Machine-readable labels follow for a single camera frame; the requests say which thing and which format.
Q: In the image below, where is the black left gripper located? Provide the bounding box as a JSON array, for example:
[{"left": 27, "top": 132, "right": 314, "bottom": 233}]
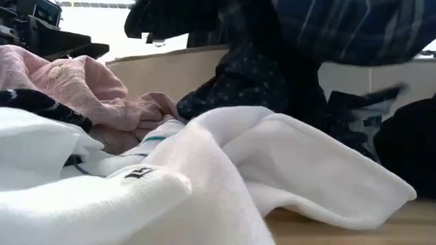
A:
[{"left": 0, "top": 5, "right": 110, "bottom": 62}]

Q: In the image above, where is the pink button shirt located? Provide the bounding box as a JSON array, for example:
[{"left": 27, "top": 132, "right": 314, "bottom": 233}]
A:
[{"left": 0, "top": 44, "right": 187, "bottom": 156}]

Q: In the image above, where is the black striped sock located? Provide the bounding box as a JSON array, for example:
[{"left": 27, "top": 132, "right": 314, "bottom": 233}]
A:
[{"left": 0, "top": 88, "right": 93, "bottom": 134}]

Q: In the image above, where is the beige fabric storage bin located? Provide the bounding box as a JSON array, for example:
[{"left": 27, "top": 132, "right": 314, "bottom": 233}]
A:
[
  {"left": 105, "top": 44, "right": 230, "bottom": 103},
  {"left": 318, "top": 50, "right": 436, "bottom": 115}
]

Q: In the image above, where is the plain white sock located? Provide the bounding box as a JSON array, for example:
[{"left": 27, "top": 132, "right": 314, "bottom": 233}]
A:
[
  {"left": 0, "top": 107, "right": 106, "bottom": 191},
  {"left": 149, "top": 105, "right": 418, "bottom": 231}
]

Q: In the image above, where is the white teal-striped sock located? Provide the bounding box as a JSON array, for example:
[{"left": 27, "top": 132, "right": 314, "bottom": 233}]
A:
[{"left": 61, "top": 118, "right": 187, "bottom": 178}]

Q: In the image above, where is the white sock black logo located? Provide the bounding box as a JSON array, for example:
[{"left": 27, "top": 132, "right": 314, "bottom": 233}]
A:
[{"left": 0, "top": 163, "right": 277, "bottom": 245}]

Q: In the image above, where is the navy white-dotted shirt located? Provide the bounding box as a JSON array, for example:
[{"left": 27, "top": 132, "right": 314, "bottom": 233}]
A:
[{"left": 176, "top": 39, "right": 377, "bottom": 163}]

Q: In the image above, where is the blue plaid shirt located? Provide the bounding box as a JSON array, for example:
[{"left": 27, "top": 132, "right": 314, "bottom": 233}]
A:
[{"left": 124, "top": 0, "right": 436, "bottom": 67}]

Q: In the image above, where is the black garment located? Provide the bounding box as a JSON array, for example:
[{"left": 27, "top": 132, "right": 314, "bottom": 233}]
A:
[{"left": 373, "top": 97, "right": 436, "bottom": 200}]

